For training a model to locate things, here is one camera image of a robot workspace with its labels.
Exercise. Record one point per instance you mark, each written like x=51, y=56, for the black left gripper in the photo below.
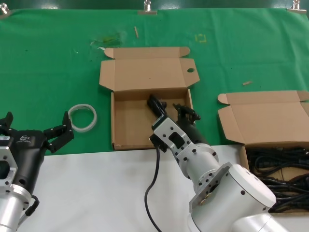
x=29, y=154

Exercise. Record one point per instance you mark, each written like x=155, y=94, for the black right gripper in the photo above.
x=195, y=135

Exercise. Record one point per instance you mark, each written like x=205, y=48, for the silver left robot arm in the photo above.
x=9, y=207

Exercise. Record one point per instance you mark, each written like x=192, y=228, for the open cardboard box with hole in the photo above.
x=144, y=72

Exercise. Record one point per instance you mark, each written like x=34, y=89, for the clear tape roll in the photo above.
x=83, y=129

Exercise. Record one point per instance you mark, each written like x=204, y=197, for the green table cloth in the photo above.
x=48, y=60

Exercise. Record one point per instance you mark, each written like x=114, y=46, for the short wooden piece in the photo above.
x=247, y=83

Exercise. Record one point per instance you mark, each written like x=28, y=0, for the thin wooden stick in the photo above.
x=136, y=32

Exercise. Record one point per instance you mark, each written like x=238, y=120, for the clear plastic wrapper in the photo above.
x=109, y=39

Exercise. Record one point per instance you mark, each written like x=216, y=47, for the silver right camera bracket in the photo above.
x=166, y=128

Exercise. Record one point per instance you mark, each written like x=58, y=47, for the silver camera bracket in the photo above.
x=6, y=154
x=166, y=128

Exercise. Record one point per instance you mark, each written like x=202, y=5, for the silver left camera bracket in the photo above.
x=6, y=154

